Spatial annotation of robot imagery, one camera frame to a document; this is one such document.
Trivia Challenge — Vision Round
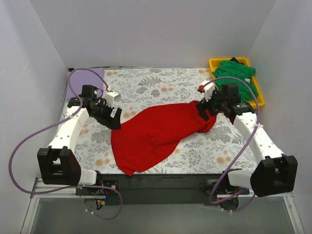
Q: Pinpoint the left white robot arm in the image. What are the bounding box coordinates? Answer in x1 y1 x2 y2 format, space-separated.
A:
37 85 122 195

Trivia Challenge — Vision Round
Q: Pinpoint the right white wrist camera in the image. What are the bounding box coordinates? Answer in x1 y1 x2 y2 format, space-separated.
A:
198 83 215 101

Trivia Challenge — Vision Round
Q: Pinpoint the red t shirt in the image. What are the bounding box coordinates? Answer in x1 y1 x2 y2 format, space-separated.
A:
111 100 216 176

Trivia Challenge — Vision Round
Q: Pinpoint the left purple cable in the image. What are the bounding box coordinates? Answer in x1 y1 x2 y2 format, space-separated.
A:
8 68 124 220

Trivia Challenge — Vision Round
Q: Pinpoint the aluminium frame rail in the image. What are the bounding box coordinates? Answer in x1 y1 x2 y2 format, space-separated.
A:
21 183 304 234

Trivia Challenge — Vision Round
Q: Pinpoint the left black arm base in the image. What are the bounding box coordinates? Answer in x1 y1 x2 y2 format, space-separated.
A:
75 180 119 196

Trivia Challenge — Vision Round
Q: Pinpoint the black garment in bin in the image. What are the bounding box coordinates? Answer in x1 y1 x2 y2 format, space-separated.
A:
230 57 244 65

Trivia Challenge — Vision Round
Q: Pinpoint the folded lavender t shirt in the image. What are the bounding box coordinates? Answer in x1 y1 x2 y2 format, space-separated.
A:
65 68 106 101

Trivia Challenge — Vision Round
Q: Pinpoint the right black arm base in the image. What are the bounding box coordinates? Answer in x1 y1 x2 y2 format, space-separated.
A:
199 180 250 195

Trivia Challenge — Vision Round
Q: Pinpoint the black table front rail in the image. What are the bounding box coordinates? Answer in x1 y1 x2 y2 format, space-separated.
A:
43 172 278 205

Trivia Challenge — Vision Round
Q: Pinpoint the green t shirt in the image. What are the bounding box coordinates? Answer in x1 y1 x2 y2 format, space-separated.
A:
213 60 258 102

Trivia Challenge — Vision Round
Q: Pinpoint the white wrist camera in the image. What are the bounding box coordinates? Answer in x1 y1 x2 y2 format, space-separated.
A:
105 91 121 103
198 83 215 101

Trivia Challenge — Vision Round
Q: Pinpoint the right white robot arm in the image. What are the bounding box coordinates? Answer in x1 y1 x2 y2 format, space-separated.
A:
197 81 298 197

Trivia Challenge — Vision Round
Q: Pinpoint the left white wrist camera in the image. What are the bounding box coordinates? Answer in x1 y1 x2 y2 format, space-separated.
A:
105 91 121 103

